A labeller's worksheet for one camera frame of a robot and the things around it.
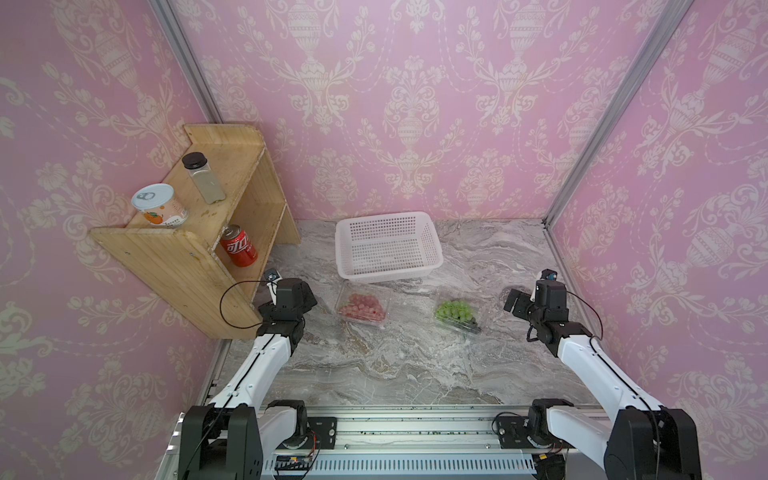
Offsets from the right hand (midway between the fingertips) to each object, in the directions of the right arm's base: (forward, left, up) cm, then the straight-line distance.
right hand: (526, 297), depth 87 cm
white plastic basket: (+30, +40, -9) cm, 51 cm away
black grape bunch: (-6, +16, -5) cm, 18 cm away
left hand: (+3, +69, +2) cm, 69 cm away
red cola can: (+7, +77, +21) cm, 81 cm away
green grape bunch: (-1, +21, -4) cm, 21 cm away
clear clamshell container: (-3, +21, -8) cm, 22 cm away
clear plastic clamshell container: (+12, +43, -12) cm, 46 cm away
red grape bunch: (+2, +48, -4) cm, 49 cm away
